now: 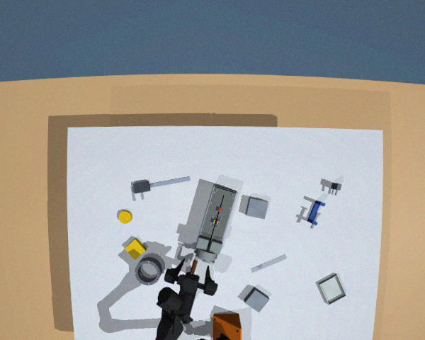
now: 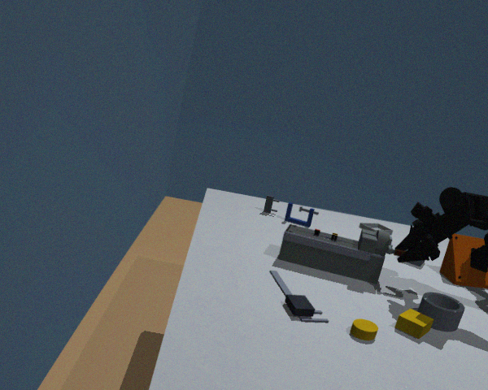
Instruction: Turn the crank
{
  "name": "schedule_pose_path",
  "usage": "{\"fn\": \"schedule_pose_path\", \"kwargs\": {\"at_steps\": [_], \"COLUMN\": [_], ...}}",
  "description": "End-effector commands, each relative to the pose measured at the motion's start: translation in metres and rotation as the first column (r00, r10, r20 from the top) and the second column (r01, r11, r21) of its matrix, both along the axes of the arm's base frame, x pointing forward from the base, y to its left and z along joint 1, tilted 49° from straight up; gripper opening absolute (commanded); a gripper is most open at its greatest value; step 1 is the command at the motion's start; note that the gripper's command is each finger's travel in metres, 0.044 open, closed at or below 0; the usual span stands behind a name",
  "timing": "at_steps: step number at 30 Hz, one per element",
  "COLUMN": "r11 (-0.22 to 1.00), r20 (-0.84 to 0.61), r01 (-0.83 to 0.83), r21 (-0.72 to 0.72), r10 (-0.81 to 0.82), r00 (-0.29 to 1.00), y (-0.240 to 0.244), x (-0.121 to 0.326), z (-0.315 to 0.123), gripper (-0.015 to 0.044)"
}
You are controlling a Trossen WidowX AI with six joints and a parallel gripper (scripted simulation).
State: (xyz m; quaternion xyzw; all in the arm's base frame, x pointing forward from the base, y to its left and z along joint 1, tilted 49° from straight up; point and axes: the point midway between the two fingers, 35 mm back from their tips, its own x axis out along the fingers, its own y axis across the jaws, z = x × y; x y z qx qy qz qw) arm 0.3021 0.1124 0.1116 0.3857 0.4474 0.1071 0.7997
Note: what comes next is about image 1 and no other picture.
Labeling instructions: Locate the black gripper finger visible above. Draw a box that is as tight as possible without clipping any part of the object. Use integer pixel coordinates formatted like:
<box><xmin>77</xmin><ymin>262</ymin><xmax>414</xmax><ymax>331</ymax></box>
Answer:
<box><xmin>171</xmin><ymin>258</ymin><xmax>185</xmax><ymax>274</ymax></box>
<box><xmin>204</xmin><ymin>266</ymin><xmax>214</xmax><ymax>285</ymax></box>

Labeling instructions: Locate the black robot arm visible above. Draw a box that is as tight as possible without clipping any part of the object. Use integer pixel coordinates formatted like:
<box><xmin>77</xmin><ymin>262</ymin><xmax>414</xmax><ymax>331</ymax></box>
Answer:
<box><xmin>155</xmin><ymin>272</ymin><xmax>200</xmax><ymax>340</ymax></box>

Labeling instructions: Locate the yellow block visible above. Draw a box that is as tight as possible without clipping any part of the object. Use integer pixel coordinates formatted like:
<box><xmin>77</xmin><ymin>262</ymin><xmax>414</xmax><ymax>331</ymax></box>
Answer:
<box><xmin>125</xmin><ymin>238</ymin><xmax>147</xmax><ymax>260</ymax></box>

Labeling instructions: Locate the yellow short cylinder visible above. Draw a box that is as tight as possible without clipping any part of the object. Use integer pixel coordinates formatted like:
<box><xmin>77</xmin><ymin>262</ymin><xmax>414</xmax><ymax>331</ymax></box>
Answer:
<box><xmin>119</xmin><ymin>211</ymin><xmax>132</xmax><ymax>224</ymax></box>

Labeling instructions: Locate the blue c-clamp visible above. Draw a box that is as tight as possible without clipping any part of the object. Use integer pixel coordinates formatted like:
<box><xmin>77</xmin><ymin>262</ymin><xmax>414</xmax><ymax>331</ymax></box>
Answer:
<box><xmin>307</xmin><ymin>200</ymin><xmax>325</xmax><ymax>229</ymax></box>

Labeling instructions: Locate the grey hollow cylinder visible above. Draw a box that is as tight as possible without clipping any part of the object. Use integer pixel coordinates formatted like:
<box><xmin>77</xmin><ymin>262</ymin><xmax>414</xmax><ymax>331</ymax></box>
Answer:
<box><xmin>135</xmin><ymin>257</ymin><xmax>162</xmax><ymax>285</ymax></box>

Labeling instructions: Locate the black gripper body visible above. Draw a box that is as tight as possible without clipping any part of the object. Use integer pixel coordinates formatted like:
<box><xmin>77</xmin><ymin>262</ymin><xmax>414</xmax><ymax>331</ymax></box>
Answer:
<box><xmin>164</xmin><ymin>268</ymin><xmax>218</xmax><ymax>302</ymax></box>

